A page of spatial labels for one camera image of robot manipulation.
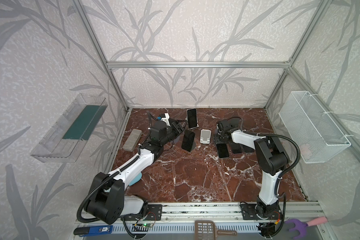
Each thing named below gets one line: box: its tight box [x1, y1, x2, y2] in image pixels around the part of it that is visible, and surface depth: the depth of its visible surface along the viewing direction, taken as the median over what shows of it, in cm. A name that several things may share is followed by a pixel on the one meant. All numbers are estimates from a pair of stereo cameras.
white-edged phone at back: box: [186, 108, 198, 129], surface depth 106 cm
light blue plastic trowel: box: [128, 172, 143, 186], surface depth 86 cm
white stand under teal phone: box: [200, 129, 212, 144], surface depth 101 cm
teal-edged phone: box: [216, 143, 229, 158], surface depth 98 cm
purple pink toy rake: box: [285, 216, 328, 240], surface depth 72 cm
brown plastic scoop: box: [194, 220, 238, 240], surface depth 70 cm
